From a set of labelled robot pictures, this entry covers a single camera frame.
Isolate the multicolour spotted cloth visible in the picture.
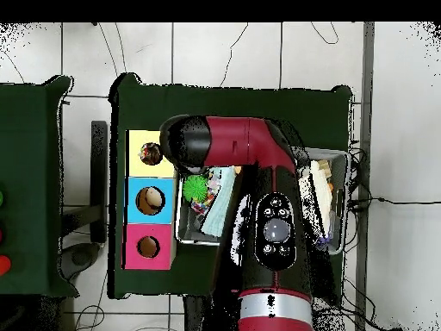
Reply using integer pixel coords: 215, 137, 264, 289
138, 141, 164, 166

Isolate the clear mesh bin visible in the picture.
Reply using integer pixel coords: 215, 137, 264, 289
174, 137, 351, 256

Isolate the wooden box with three holes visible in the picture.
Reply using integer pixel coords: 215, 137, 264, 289
121, 128, 179, 271

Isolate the light blue cloth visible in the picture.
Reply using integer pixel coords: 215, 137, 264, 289
200, 166, 238, 238

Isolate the green spiky ball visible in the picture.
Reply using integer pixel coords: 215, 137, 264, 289
182, 173, 209, 203

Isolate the dark green table cloth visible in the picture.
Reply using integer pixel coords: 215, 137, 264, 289
107, 72, 353, 308
0, 74, 80, 299

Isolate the cream white cloth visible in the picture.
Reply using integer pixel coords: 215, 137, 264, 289
298, 159, 334, 242

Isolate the black flat stand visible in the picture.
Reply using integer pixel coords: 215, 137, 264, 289
90, 120, 109, 244

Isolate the grey round base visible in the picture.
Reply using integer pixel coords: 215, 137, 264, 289
58, 241, 101, 280

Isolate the black cable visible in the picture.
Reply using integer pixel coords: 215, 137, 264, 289
347, 197, 441, 208

